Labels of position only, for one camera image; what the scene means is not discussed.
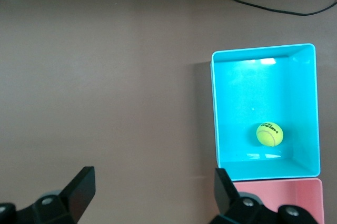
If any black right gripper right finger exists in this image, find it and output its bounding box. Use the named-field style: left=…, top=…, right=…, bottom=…
left=207, top=167, right=318, bottom=224

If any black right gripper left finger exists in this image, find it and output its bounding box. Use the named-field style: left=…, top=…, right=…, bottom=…
left=0, top=166, right=95, bottom=224

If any yellow-green tennis ball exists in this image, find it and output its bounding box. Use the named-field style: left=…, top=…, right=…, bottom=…
left=256, top=121, right=284, bottom=147

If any pink plastic bin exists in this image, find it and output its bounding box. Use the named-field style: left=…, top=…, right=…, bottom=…
left=233, top=178, right=324, bottom=224

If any blue plastic bin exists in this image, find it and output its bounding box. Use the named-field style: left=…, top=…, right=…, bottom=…
left=210, top=43, right=321, bottom=182

